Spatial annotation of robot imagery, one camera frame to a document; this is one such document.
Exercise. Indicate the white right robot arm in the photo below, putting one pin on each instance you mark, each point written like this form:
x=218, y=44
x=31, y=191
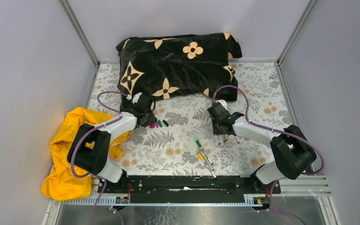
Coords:
x=292, y=155

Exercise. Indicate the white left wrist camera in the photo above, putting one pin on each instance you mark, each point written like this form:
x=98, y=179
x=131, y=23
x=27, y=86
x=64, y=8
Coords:
x=134, y=98

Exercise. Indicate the yellow cap marker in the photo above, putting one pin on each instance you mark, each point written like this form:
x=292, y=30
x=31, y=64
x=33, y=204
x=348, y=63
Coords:
x=207, y=164

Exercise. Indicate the green cap marker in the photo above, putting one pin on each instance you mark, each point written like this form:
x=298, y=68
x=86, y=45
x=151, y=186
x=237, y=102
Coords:
x=205, y=155

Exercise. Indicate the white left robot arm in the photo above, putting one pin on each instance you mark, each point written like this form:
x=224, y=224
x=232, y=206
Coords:
x=90, y=149

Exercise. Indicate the black floral pillow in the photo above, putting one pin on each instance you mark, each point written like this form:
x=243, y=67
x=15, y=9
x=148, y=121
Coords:
x=166, y=67

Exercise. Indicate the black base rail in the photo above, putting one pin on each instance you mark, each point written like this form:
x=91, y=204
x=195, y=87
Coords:
x=188, y=189

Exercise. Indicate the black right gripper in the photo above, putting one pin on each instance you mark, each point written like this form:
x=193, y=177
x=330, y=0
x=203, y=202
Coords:
x=215, y=131

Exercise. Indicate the yellow cloth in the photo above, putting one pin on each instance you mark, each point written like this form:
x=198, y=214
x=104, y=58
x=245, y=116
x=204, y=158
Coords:
x=61, y=184

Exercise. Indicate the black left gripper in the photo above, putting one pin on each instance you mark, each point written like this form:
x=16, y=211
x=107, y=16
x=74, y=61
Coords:
x=152, y=119

